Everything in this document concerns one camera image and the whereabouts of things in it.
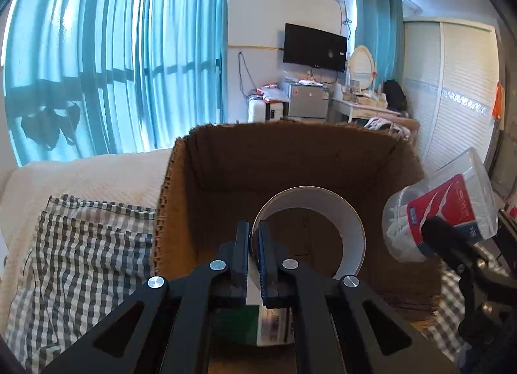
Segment narrow blue curtain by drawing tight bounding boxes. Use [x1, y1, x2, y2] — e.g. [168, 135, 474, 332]
[351, 0, 405, 108]

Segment blue curtain panel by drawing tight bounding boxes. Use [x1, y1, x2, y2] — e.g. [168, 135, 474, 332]
[137, 0, 230, 152]

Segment white tape roll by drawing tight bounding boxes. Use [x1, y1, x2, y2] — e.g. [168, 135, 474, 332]
[245, 185, 367, 310]

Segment oval vanity mirror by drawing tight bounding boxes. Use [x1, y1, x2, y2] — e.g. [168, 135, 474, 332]
[348, 45, 375, 92]

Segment red and white bags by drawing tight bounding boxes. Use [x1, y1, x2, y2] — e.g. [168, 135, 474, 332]
[252, 83, 290, 102]

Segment checked blanket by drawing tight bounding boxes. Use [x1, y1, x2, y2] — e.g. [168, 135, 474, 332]
[6, 194, 479, 364]

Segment wide blue curtain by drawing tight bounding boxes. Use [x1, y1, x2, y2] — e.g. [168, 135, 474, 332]
[3, 0, 146, 167]

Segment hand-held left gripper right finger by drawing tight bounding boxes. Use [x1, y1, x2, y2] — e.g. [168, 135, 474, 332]
[258, 223, 461, 374]

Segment green medicine box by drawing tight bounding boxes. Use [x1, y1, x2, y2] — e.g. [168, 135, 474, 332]
[212, 305, 295, 348]

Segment black backpack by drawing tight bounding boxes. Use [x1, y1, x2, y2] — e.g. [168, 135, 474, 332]
[382, 79, 408, 111]

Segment black wall television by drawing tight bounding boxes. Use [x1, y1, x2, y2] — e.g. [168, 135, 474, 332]
[283, 23, 348, 73]

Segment small grey fridge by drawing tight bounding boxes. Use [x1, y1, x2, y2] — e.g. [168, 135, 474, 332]
[289, 83, 329, 118]

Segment cardboard box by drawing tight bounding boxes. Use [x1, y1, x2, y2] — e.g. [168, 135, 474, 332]
[151, 121, 443, 374]

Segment clothes pile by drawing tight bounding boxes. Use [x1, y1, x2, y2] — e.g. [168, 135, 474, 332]
[364, 117, 413, 138]

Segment orange hanging tag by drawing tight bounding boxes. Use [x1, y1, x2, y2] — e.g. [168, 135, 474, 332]
[491, 82, 506, 119]

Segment white wardrobe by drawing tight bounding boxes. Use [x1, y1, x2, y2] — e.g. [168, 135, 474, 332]
[404, 21, 507, 175]

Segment white suitcase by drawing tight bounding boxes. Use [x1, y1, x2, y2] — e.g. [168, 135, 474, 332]
[248, 99, 289, 123]

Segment clear cotton swab container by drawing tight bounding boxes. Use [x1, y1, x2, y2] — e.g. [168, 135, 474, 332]
[382, 147, 499, 264]

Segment black wall cable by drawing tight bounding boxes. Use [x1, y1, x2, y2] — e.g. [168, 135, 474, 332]
[237, 51, 254, 99]

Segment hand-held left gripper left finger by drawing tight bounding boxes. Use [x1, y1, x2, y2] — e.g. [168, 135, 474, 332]
[40, 220, 250, 374]

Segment white dressing table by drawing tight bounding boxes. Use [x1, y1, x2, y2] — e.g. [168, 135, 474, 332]
[331, 95, 400, 124]

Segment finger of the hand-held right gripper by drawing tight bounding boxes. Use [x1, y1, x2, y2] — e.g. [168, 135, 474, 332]
[498, 210, 517, 255]
[420, 216, 517, 352]

